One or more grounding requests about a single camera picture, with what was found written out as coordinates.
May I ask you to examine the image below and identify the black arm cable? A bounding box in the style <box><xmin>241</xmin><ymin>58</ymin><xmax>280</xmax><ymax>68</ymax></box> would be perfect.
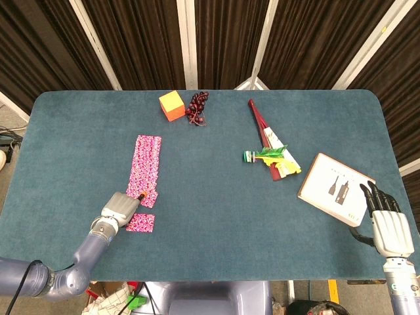
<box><xmin>16</xmin><ymin>259</ymin><xmax>44</xmax><ymax>295</ymax></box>

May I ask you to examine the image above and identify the red cardboard box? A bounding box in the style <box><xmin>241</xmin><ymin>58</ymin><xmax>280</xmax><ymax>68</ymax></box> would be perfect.
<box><xmin>85</xmin><ymin>281</ymin><xmax>138</xmax><ymax>298</ymax></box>

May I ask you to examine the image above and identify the dark red grape bunch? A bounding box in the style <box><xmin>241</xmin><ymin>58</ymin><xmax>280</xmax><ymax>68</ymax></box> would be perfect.
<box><xmin>185</xmin><ymin>91</ymin><xmax>210</xmax><ymax>127</ymax></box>

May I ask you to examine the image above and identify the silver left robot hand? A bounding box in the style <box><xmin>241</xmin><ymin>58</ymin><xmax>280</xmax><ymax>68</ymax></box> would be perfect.
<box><xmin>99</xmin><ymin>190</ymin><xmax>150</xmax><ymax>229</ymax></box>

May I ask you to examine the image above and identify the green yellow feather shuttlecock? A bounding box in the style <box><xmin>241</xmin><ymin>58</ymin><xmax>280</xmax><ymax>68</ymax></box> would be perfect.
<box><xmin>242</xmin><ymin>144</ymin><xmax>302</xmax><ymax>178</ymax></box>

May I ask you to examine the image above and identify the checked white cloth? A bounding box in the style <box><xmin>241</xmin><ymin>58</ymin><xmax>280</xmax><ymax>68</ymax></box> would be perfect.
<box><xmin>81</xmin><ymin>284</ymin><xmax>133</xmax><ymax>315</ymax></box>

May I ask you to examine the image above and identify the dark brown curtain panel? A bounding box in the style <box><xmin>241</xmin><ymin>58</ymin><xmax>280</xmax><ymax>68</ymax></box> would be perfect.
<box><xmin>81</xmin><ymin>0</ymin><xmax>188</xmax><ymax>91</ymax></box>
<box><xmin>347</xmin><ymin>0</ymin><xmax>420</xmax><ymax>227</ymax></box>
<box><xmin>258</xmin><ymin>0</ymin><xmax>395</xmax><ymax>90</ymax></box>
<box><xmin>194</xmin><ymin>0</ymin><xmax>270</xmax><ymax>90</ymax></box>
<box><xmin>0</xmin><ymin>0</ymin><xmax>113</xmax><ymax>114</ymax></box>

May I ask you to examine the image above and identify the white printed flat box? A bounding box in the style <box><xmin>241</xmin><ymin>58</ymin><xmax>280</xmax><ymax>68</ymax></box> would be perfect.
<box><xmin>297</xmin><ymin>152</ymin><xmax>377</xmax><ymax>228</ymax></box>

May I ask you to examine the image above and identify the pink patterned cloth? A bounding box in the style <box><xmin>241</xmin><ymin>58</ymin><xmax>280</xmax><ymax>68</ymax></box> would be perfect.
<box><xmin>125</xmin><ymin>134</ymin><xmax>163</xmax><ymax>209</ymax></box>

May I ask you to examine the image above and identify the bundle of floor cables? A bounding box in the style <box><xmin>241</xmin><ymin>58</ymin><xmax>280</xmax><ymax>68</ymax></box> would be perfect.
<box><xmin>0</xmin><ymin>126</ymin><xmax>26</xmax><ymax>160</ymax></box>

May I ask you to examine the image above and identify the white frame pole with foot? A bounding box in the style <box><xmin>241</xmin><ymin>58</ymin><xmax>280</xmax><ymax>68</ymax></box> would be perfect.
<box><xmin>233</xmin><ymin>0</ymin><xmax>280</xmax><ymax>91</ymax></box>

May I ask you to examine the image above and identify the green plastic object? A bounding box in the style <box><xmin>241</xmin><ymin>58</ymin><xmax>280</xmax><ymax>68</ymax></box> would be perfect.
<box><xmin>127</xmin><ymin>295</ymin><xmax>148</xmax><ymax>311</ymax></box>

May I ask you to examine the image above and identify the blue felt table mat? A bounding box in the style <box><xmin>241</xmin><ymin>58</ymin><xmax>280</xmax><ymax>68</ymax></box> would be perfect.
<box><xmin>0</xmin><ymin>90</ymin><xmax>420</xmax><ymax>283</ymax></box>

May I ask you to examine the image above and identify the orange yellow foam cube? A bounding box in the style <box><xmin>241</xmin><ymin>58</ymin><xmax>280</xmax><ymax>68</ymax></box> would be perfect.
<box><xmin>159</xmin><ymin>90</ymin><xmax>185</xmax><ymax>122</ymax></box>

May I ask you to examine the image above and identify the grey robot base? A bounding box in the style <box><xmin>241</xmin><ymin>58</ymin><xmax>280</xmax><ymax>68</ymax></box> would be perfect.
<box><xmin>144</xmin><ymin>281</ymin><xmax>273</xmax><ymax>315</ymax></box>

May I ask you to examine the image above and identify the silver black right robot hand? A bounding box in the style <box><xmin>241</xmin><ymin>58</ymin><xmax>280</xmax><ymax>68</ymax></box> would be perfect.
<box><xmin>348</xmin><ymin>181</ymin><xmax>415</xmax><ymax>260</ymax></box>

